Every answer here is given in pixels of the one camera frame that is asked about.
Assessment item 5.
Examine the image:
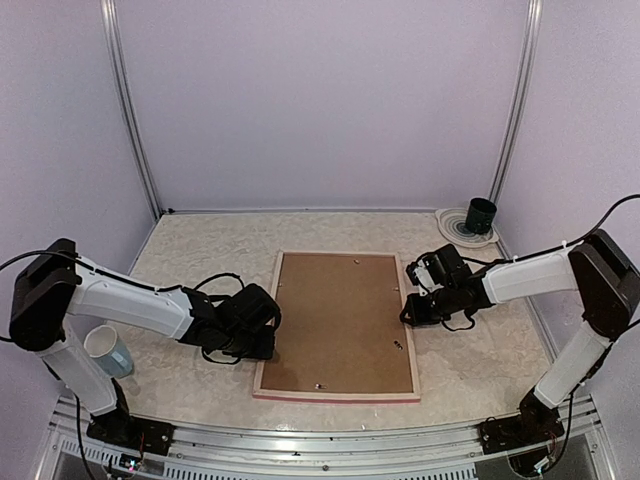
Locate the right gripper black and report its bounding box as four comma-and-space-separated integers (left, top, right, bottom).
400, 284, 458, 327

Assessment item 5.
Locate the brown backing board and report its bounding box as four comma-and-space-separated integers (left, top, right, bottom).
258, 253, 415, 392

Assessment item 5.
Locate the wooden picture frame pink edge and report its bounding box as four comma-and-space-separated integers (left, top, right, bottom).
252, 250, 422, 402

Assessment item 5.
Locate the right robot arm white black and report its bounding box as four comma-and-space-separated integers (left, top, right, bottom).
400, 229, 639, 444

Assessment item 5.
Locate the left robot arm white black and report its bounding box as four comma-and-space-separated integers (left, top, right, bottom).
9, 238, 282, 445

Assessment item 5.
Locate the white round coaster plate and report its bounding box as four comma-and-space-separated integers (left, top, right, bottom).
435, 208, 500, 249

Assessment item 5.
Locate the dark green cup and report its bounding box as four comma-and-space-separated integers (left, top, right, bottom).
465, 197, 497, 235

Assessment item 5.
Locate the light blue mug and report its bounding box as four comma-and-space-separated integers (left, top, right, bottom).
84, 325, 134, 379

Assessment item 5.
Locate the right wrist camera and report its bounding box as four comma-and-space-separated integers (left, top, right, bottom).
405, 260, 435, 292

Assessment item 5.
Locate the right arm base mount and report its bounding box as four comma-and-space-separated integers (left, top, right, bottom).
477, 389, 565, 454

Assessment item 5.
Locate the front aluminium rail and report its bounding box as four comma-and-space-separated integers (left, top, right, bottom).
26, 387, 624, 479

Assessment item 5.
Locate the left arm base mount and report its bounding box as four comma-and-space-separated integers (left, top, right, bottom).
87, 379, 175, 456

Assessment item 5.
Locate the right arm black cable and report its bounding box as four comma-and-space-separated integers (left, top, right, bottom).
469, 193, 640, 346

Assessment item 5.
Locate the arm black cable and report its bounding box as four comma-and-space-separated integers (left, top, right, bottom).
0, 249, 71, 346
469, 193, 640, 346

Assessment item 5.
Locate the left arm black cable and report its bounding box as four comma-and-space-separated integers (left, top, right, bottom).
0, 249, 71, 346

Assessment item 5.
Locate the right aluminium post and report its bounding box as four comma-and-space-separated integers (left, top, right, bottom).
489, 0, 544, 204

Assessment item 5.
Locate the aluminium post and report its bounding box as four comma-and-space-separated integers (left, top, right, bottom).
489, 0, 544, 204
100, 0, 164, 221

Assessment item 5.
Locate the left aluminium post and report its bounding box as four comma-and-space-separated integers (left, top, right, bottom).
100, 0, 164, 221

